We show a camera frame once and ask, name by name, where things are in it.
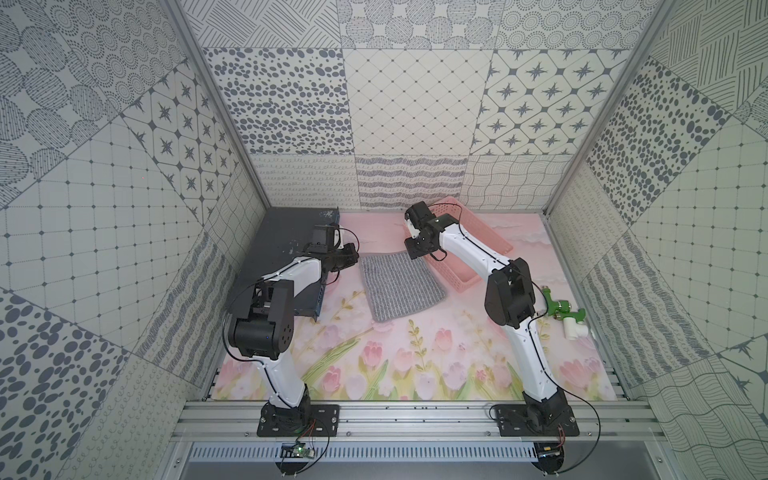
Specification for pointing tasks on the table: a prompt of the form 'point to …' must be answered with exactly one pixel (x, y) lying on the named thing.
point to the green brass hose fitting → (561, 309)
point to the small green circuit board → (296, 450)
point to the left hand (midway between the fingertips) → (351, 247)
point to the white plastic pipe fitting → (574, 329)
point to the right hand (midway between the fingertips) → (418, 250)
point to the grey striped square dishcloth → (397, 285)
